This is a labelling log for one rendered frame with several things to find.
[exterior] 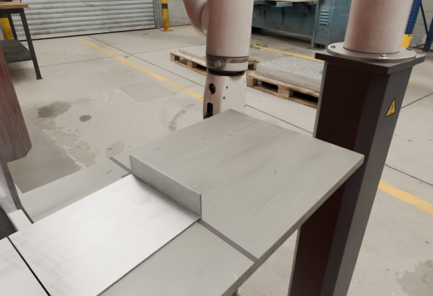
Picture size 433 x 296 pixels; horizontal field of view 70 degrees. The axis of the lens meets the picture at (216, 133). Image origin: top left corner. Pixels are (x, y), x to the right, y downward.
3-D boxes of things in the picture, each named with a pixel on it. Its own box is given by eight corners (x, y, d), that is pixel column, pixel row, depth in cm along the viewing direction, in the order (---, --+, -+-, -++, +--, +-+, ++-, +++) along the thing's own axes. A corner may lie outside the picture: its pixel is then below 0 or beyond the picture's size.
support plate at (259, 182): (363, 163, 31) (365, 155, 31) (144, 384, 14) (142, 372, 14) (230, 115, 42) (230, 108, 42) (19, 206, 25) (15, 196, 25)
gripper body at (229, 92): (228, 71, 55) (224, 129, 59) (255, 64, 62) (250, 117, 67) (195, 65, 58) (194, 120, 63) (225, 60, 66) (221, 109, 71)
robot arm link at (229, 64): (232, 59, 54) (231, 77, 55) (256, 55, 61) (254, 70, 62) (195, 53, 58) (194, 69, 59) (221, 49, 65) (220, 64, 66)
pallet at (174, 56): (258, 69, 441) (259, 59, 434) (212, 78, 400) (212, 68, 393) (212, 54, 529) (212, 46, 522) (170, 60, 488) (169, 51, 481)
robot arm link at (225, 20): (196, 50, 62) (218, 58, 54) (198, -23, 57) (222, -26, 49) (232, 49, 66) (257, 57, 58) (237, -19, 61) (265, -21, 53)
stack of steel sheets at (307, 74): (361, 82, 336) (363, 71, 331) (330, 95, 300) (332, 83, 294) (287, 65, 405) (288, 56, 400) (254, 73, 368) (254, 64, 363)
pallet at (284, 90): (370, 95, 341) (374, 83, 335) (332, 114, 294) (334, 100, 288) (284, 73, 423) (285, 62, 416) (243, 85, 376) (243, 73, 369)
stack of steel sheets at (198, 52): (249, 59, 438) (250, 55, 435) (213, 65, 406) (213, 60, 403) (211, 47, 510) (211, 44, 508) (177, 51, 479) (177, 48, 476)
